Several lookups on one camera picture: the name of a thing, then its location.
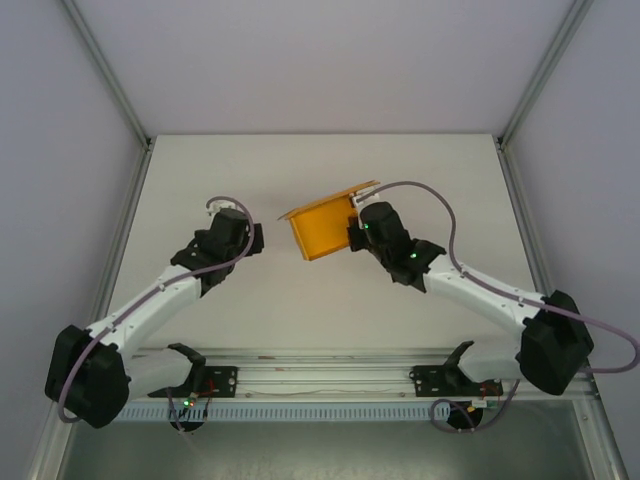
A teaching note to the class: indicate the grey metal sheet panel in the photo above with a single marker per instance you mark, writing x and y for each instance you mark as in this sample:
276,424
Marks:
325,450

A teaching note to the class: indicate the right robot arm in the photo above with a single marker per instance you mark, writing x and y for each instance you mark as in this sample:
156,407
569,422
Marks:
555,345

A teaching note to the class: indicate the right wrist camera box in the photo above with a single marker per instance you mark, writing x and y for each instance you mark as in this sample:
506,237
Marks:
364,197

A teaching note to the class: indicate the small green LED board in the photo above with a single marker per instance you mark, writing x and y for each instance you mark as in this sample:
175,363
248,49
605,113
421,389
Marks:
189,401

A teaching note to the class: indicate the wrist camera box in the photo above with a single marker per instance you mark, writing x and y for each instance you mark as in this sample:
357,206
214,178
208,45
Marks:
364,197
220,204

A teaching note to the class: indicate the aluminium table side rail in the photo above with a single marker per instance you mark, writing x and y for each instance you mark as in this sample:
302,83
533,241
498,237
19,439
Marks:
516,200
125,225

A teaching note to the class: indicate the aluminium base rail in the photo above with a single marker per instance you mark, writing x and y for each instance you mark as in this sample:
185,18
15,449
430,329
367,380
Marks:
325,380

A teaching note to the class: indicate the orange cardboard box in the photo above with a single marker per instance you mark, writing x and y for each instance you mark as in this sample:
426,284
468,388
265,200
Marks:
320,235

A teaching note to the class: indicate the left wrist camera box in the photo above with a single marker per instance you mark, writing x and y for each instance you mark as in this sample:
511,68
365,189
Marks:
220,204

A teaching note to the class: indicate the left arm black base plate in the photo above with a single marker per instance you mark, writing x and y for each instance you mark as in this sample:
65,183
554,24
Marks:
222,381

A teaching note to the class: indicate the aluminium frame post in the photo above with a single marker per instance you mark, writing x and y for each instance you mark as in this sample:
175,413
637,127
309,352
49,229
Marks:
541,75
108,75

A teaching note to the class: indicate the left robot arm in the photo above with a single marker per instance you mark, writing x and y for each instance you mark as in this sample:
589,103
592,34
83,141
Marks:
85,375

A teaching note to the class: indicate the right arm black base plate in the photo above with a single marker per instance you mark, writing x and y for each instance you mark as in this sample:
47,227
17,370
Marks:
425,380

